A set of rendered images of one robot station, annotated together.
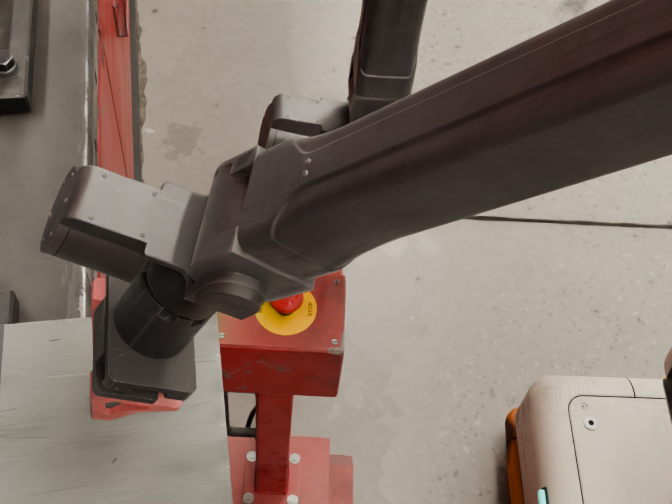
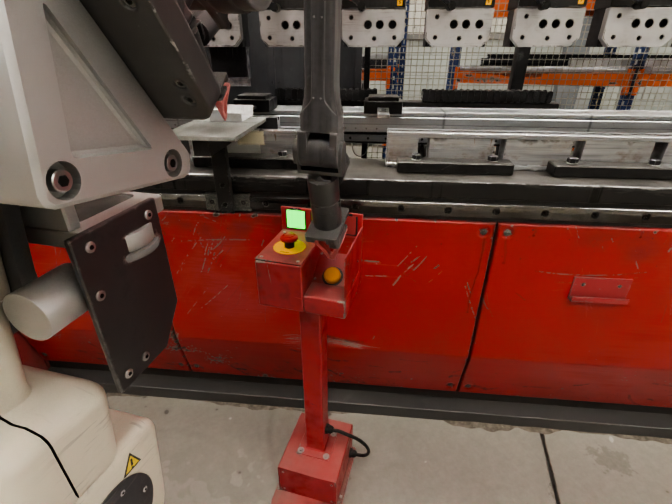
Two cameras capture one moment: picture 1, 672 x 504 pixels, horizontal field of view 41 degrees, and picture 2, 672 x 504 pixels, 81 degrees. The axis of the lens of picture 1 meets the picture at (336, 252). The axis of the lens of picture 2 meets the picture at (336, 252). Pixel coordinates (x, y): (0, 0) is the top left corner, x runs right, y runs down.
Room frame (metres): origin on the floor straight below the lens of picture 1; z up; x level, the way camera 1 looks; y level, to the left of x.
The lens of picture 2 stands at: (0.91, -0.64, 1.17)
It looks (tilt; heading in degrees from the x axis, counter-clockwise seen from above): 28 degrees down; 110
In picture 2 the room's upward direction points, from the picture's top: straight up
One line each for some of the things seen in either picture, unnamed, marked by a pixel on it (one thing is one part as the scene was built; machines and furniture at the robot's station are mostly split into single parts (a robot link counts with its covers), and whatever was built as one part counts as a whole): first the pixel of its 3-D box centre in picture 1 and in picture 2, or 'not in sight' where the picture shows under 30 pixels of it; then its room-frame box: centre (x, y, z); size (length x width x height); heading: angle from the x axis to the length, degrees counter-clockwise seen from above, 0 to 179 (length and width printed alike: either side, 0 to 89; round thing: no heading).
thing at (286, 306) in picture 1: (285, 302); (289, 242); (0.55, 0.05, 0.79); 0.04 x 0.04 x 0.04
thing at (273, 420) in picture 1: (274, 414); (315, 377); (0.59, 0.06, 0.39); 0.05 x 0.05 x 0.54; 4
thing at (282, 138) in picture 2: not in sight; (258, 144); (0.30, 0.36, 0.92); 0.39 x 0.06 x 0.10; 14
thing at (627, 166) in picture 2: not in sight; (610, 170); (1.24, 0.54, 0.89); 0.30 x 0.05 x 0.03; 14
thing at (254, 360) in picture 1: (279, 287); (311, 259); (0.59, 0.06, 0.75); 0.20 x 0.16 x 0.18; 4
